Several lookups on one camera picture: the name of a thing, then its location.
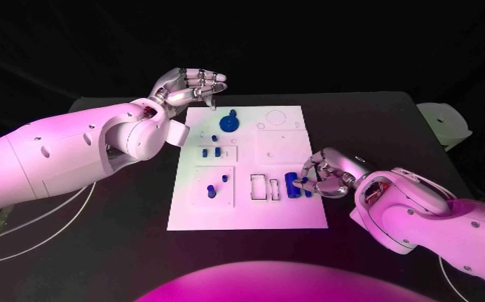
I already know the white rounded housing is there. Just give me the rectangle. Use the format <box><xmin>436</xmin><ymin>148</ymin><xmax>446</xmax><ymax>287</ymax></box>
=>
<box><xmin>416</xmin><ymin>102</ymin><xmax>473</xmax><ymax>153</ymax></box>

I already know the blue gear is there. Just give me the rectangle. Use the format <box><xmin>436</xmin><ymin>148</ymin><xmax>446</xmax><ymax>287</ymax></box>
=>
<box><xmin>218</xmin><ymin>109</ymin><xmax>241</xmax><ymax>133</ymax></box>

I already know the long blue cylinder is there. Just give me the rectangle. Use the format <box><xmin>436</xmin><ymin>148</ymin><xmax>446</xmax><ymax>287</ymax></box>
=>
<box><xmin>284</xmin><ymin>172</ymin><xmax>302</xmax><ymax>199</ymax></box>

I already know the white task board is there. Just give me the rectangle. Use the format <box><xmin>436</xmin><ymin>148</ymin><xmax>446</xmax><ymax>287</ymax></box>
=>
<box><xmin>166</xmin><ymin>105</ymin><xmax>329</xmax><ymax>231</ymax></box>

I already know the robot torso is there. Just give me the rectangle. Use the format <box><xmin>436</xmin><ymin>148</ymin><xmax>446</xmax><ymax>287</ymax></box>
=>
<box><xmin>133</xmin><ymin>260</ymin><xmax>440</xmax><ymax>302</ymax></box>

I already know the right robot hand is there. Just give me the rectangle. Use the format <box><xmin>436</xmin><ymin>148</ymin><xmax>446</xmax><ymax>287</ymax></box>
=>
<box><xmin>291</xmin><ymin>146</ymin><xmax>375</xmax><ymax>199</ymax></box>

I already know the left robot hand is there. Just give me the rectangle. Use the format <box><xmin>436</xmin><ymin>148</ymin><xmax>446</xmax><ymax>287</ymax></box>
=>
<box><xmin>149</xmin><ymin>67</ymin><xmax>228</xmax><ymax>111</ymax></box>

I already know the white cable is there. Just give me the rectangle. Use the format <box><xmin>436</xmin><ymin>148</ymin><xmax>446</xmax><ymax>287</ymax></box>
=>
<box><xmin>0</xmin><ymin>182</ymin><xmax>98</xmax><ymax>262</ymax></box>
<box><xmin>0</xmin><ymin>187</ymin><xmax>86</xmax><ymax>235</ymax></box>
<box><xmin>436</xmin><ymin>254</ymin><xmax>457</xmax><ymax>302</ymax></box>

